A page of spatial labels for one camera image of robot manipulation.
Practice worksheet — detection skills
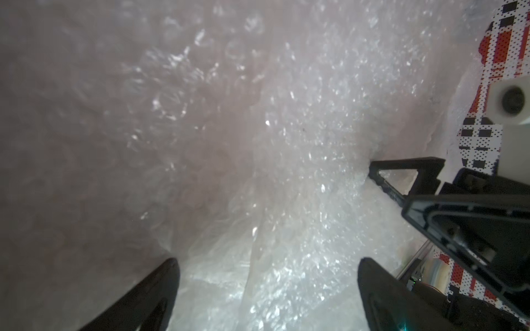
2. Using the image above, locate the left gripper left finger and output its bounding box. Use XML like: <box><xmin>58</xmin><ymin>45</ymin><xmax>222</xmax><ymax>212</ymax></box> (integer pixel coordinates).
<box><xmin>81</xmin><ymin>258</ymin><xmax>180</xmax><ymax>331</ymax></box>

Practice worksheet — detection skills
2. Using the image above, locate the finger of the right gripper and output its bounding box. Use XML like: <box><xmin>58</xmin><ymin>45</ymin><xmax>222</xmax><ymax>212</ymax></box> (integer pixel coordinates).
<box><xmin>369</xmin><ymin>157</ymin><xmax>445</xmax><ymax>207</ymax></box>
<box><xmin>402</xmin><ymin>194</ymin><xmax>529</xmax><ymax>318</ymax></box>

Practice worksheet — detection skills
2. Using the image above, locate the bubble wrap of orange plate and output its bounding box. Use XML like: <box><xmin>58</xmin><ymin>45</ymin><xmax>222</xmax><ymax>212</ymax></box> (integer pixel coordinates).
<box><xmin>1</xmin><ymin>1</ymin><xmax>498</xmax><ymax>330</ymax></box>

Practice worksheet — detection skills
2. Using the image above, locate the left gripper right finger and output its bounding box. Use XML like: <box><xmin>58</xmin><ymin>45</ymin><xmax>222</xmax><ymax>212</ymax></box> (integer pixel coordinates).
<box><xmin>357</xmin><ymin>258</ymin><xmax>455</xmax><ymax>330</ymax></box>

